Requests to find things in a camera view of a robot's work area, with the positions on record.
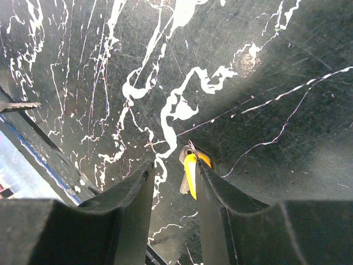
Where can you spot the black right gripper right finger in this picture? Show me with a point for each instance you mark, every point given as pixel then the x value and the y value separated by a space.
pixel 236 228

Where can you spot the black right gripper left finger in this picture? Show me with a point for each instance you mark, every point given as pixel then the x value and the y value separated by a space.
pixel 110 228

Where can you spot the metal key ring disc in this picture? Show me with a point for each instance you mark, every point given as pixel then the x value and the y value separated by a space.
pixel 17 106

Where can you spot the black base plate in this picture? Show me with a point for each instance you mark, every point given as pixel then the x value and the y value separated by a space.
pixel 32 166

